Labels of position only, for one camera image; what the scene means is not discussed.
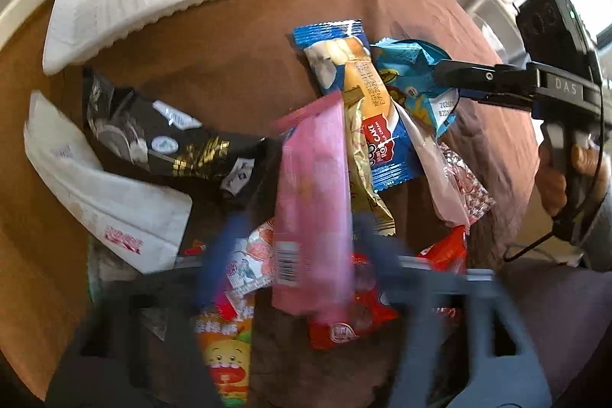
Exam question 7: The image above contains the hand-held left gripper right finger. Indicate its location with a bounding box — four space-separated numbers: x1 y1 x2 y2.
354 217 553 408

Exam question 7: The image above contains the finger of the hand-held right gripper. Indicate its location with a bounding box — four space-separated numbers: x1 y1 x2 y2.
433 59 532 96
461 89 534 109

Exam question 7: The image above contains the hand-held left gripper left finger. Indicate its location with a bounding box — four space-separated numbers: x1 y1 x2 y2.
45 217 254 408

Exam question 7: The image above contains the light blue packet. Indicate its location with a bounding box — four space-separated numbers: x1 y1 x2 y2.
370 37 462 138

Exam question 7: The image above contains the red chocolate ball packet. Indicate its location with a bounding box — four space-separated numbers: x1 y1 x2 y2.
306 252 400 351

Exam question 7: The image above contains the pink snack packet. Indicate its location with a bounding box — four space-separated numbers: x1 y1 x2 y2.
272 91 355 318

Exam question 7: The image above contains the gold bar wrapper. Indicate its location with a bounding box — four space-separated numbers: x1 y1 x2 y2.
342 88 397 237

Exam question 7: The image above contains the silver green snack packet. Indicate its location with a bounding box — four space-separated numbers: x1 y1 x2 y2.
88 241 144 301

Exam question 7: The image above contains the blue cake packet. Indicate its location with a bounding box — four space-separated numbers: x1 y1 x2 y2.
293 20 422 191

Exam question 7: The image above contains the black snack packet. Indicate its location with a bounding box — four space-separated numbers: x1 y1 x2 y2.
81 68 280 198

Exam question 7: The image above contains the person's right hand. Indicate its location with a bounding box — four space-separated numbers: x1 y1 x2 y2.
538 144 603 218

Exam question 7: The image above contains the white pink candy packet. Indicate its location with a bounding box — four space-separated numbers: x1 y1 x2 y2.
225 219 283 294

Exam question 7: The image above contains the small red packet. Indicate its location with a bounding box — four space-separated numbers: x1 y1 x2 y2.
417 225 468 275

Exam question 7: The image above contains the red white patterned packet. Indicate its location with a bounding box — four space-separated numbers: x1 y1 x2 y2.
440 143 495 224

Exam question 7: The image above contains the translucent pink packet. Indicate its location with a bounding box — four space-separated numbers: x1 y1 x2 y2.
399 104 472 227

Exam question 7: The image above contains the orange cartoon face packet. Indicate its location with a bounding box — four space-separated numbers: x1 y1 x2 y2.
191 293 254 408

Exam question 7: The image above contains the white snack packet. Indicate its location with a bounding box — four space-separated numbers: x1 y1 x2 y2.
24 90 193 273

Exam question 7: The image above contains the person's leg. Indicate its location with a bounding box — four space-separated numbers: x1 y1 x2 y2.
497 260 612 408

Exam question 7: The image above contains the brown tablecloth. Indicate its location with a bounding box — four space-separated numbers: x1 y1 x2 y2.
0 0 542 408

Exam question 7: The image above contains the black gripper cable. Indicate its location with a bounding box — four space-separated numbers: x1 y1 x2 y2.
502 179 612 266

